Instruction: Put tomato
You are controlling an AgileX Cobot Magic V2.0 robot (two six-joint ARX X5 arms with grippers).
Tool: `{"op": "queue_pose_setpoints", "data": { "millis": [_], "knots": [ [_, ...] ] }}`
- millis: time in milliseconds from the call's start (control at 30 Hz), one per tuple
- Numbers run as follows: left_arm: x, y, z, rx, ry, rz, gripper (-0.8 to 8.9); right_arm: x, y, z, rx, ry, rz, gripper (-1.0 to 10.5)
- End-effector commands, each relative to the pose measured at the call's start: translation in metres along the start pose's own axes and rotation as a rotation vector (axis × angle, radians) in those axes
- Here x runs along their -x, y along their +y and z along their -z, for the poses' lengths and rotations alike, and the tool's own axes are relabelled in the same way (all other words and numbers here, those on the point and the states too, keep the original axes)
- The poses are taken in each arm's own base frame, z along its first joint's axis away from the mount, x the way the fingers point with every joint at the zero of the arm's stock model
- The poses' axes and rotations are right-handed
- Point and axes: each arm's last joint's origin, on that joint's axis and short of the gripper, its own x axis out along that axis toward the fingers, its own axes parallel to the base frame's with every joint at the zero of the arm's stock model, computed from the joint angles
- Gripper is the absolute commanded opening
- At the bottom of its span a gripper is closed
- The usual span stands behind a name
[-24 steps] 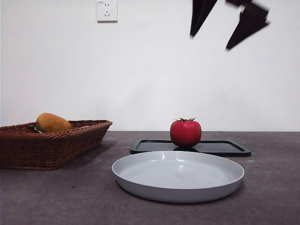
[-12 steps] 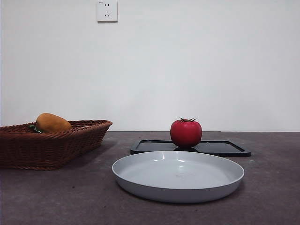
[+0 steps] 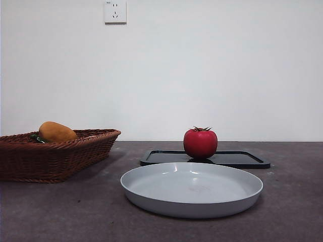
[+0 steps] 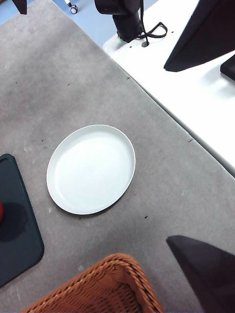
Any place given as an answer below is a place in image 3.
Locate red tomato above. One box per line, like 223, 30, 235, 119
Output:
183, 126, 218, 159

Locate pale grey round plate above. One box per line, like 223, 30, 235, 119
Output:
120, 162, 264, 219

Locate black rectangular tray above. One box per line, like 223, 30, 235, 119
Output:
140, 149, 271, 169

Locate orange yellow vegetable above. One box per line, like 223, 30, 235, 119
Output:
38, 121, 78, 143

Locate brown wicker basket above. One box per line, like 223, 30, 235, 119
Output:
0, 129, 122, 184

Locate green leafy vegetable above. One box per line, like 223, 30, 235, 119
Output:
30, 133, 48, 144

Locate white wall socket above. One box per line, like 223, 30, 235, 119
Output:
104, 0, 127, 25

